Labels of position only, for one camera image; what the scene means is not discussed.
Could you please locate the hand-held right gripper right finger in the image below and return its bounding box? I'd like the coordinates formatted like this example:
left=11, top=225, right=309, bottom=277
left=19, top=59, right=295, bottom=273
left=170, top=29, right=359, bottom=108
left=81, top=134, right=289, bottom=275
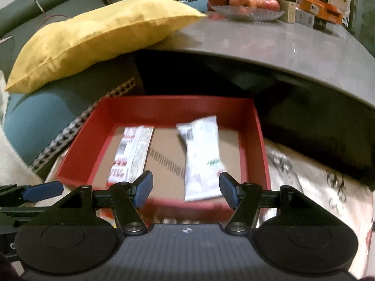
left=219, top=171, right=337, bottom=236

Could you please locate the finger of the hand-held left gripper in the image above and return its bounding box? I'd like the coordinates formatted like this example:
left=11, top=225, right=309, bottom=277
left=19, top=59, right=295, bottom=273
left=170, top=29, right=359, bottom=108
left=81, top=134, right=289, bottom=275
left=0, top=181, right=64, bottom=204

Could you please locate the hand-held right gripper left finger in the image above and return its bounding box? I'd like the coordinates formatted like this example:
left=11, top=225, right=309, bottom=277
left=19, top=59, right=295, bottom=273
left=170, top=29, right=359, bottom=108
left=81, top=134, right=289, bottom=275
left=35, top=170, right=154, bottom=236

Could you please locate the white green snack packet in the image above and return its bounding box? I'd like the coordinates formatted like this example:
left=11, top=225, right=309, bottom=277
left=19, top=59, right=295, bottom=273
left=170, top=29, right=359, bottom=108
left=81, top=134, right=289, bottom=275
left=176, top=115, right=226, bottom=202

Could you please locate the red cardboard box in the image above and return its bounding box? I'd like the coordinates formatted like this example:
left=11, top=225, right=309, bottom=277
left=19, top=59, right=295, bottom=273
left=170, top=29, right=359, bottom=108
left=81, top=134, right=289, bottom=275
left=54, top=95, right=271, bottom=221

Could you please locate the red white striped snack packet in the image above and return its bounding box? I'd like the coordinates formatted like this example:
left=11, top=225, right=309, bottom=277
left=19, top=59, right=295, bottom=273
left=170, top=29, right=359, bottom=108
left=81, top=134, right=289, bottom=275
left=108, top=125, right=155, bottom=183

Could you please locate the cream blanket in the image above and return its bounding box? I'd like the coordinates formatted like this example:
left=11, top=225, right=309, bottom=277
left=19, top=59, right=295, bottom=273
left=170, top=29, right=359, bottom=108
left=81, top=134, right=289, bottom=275
left=0, top=129, right=44, bottom=188

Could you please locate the teal cushion with houndstooth trim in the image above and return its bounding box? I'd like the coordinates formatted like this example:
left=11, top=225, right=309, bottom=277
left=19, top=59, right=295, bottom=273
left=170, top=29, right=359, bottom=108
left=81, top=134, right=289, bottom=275
left=3, top=61, right=144, bottom=173

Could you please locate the dark coffee table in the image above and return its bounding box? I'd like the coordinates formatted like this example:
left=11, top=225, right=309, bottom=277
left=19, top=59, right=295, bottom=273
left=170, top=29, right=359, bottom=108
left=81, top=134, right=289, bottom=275
left=135, top=6, right=375, bottom=182

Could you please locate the yellow pillow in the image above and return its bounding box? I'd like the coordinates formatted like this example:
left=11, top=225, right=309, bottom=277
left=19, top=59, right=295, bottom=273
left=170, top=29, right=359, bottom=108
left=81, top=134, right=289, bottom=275
left=5, top=0, right=208, bottom=94

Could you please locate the clear glass plate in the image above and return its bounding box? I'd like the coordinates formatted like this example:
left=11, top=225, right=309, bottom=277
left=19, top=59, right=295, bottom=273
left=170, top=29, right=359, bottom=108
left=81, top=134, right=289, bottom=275
left=209, top=4, right=285, bottom=22

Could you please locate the small white carton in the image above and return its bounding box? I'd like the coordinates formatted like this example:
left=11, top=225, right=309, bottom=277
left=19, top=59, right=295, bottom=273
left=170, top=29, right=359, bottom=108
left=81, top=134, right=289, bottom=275
left=295, top=9, right=315, bottom=26

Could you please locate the dark beige carton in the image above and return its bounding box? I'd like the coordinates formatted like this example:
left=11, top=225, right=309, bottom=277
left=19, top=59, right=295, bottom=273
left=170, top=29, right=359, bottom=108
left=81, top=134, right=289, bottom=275
left=277, top=0, right=297, bottom=23

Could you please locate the orange flat carton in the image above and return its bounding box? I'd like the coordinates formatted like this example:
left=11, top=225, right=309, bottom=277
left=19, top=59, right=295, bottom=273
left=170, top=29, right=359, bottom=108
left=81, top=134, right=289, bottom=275
left=296, top=0, right=343, bottom=25

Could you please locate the thin red cable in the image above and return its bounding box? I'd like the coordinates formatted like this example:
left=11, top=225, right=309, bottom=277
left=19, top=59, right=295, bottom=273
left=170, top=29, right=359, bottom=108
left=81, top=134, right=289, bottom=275
left=38, top=12, right=74, bottom=28

